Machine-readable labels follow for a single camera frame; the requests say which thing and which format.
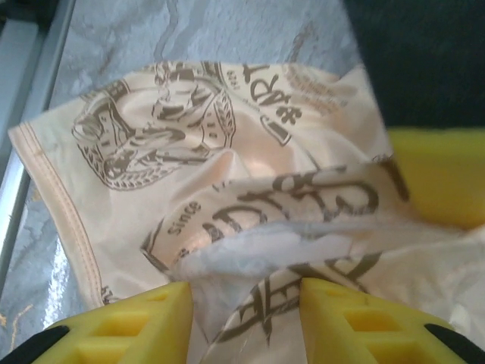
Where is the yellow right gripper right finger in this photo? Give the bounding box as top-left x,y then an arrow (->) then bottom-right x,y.
299,278 -> 485,364

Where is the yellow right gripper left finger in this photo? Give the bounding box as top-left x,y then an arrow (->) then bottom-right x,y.
0,282 -> 208,364

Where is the peach printed t-shirt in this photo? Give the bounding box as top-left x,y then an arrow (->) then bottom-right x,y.
7,60 -> 485,364

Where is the aluminium mounting rail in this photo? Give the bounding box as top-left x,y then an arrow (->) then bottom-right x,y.
0,0 -> 75,236

